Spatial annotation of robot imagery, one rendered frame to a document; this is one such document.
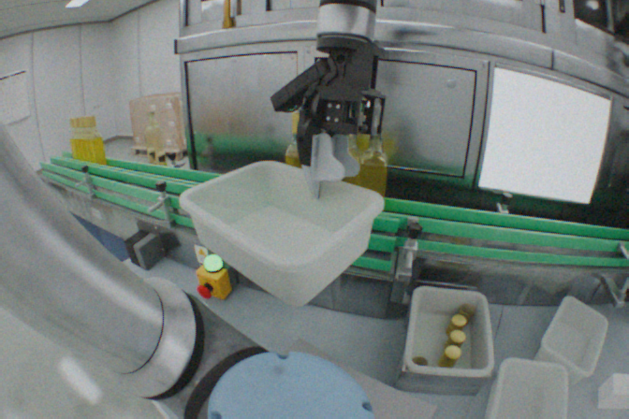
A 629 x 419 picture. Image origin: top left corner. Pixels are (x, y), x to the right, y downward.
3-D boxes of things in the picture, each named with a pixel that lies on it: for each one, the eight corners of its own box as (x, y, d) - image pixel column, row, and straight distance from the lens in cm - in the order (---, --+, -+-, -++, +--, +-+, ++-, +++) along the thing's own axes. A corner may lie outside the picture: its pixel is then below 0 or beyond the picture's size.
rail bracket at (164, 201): (179, 226, 83) (168, 180, 78) (161, 239, 79) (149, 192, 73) (168, 223, 86) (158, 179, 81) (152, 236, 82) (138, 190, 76)
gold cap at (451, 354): (454, 370, 63) (461, 359, 59) (437, 369, 62) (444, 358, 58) (454, 357, 65) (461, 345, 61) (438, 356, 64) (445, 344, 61)
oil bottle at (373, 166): (380, 229, 76) (389, 147, 67) (377, 241, 71) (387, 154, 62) (358, 225, 76) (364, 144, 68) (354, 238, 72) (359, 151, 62)
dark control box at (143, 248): (164, 257, 95) (156, 235, 90) (147, 271, 91) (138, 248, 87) (147, 251, 101) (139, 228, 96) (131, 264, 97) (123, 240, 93)
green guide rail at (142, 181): (394, 249, 69) (399, 218, 64) (393, 251, 68) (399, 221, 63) (53, 169, 188) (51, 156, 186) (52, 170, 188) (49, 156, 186)
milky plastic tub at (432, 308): (474, 317, 76) (486, 292, 70) (476, 396, 64) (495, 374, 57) (406, 310, 73) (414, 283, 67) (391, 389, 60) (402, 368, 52)
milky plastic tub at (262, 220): (299, 336, 31) (295, 274, 24) (185, 248, 45) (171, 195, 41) (385, 252, 41) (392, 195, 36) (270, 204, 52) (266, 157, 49)
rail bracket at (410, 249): (414, 249, 70) (423, 200, 63) (408, 299, 57) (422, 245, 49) (401, 247, 69) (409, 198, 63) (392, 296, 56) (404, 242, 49)
